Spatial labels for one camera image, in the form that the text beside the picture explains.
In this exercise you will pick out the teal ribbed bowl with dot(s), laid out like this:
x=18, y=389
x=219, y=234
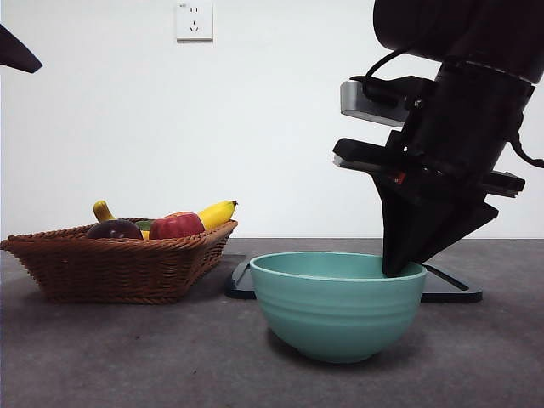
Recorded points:
x=336, y=319

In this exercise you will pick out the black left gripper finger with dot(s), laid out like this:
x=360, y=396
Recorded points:
x=15, y=53

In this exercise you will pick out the brown wicker basket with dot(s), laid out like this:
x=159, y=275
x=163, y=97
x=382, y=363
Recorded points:
x=106, y=272

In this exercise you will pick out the dark purple plum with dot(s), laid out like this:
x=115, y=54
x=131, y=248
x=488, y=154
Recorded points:
x=115, y=230

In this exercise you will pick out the green fruit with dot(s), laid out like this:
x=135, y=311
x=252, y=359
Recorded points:
x=145, y=224

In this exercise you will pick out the red apple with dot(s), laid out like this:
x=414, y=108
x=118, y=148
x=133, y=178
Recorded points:
x=176, y=227

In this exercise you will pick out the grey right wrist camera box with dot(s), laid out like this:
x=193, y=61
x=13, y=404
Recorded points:
x=361, y=100

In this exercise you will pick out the black rectangular tray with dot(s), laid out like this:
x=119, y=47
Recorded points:
x=450, y=293

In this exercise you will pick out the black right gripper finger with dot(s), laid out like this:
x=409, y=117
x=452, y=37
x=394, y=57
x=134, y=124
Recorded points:
x=459, y=229
x=404, y=229

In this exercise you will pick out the yellow banana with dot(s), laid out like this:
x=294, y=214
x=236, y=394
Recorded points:
x=219, y=212

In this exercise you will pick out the white wall socket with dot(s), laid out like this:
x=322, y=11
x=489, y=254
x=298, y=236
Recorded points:
x=195, y=21

